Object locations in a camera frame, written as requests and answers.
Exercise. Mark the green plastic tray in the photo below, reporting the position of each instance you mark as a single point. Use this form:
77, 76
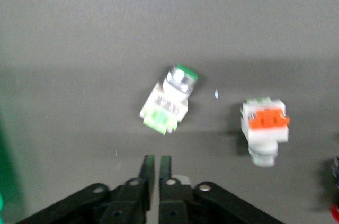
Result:
6, 168

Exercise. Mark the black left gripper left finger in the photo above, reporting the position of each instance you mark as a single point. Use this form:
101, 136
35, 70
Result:
137, 197

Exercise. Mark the green button orange contact block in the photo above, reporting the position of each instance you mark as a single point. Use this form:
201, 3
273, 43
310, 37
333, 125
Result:
265, 128

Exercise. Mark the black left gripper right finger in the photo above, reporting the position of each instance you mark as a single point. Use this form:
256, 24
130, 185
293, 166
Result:
172, 197

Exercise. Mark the red push button black block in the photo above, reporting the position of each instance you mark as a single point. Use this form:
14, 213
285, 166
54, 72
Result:
335, 171

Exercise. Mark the small white speck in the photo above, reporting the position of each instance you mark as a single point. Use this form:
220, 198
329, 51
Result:
216, 94

